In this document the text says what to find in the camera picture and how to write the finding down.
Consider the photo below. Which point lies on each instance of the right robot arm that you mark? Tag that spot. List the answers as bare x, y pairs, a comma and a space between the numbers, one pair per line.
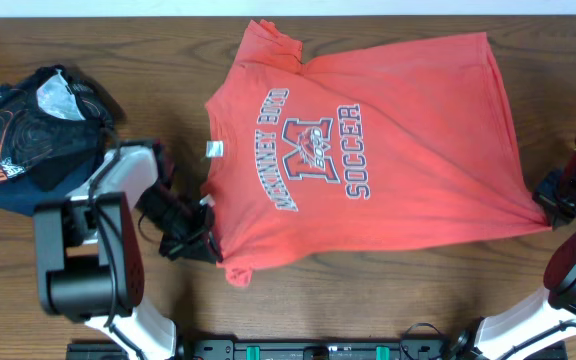
538, 326

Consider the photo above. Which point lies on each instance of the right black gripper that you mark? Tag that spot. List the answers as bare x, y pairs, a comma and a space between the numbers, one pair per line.
553, 198

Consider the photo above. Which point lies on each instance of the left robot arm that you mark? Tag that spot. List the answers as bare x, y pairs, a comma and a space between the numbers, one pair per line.
89, 265

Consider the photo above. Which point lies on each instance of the black patterned folded garment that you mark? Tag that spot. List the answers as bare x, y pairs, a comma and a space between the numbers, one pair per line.
50, 125

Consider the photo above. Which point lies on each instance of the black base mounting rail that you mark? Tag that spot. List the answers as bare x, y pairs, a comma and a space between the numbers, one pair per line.
232, 350

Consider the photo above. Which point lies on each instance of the navy blue folded garment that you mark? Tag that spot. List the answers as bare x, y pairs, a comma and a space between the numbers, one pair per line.
22, 195

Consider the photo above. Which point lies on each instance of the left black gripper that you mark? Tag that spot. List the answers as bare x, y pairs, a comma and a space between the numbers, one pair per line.
188, 232

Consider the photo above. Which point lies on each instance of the red printed t-shirt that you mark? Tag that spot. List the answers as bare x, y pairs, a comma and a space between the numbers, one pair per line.
396, 147

